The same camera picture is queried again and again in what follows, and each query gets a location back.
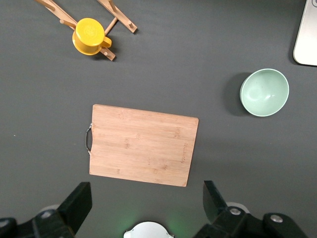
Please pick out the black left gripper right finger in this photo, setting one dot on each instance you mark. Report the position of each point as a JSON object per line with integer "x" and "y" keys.
{"x": 223, "y": 223}

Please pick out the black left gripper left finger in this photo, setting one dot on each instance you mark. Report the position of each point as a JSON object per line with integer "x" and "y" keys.
{"x": 69, "y": 213}

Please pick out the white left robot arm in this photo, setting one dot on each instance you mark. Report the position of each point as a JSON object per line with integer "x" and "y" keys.
{"x": 148, "y": 230}

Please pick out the wooden cutting board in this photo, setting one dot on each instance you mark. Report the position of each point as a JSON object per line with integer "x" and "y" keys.
{"x": 143, "y": 146}

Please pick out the light green bowl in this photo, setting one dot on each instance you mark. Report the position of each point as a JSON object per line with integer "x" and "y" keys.
{"x": 265, "y": 93}

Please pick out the yellow mug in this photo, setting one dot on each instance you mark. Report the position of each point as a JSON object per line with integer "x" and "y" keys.
{"x": 89, "y": 34}

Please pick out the wooden mug rack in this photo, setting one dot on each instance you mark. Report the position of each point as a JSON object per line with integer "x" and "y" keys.
{"x": 121, "y": 17}

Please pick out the cream bear print tray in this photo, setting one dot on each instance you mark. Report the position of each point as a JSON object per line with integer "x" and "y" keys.
{"x": 307, "y": 37}

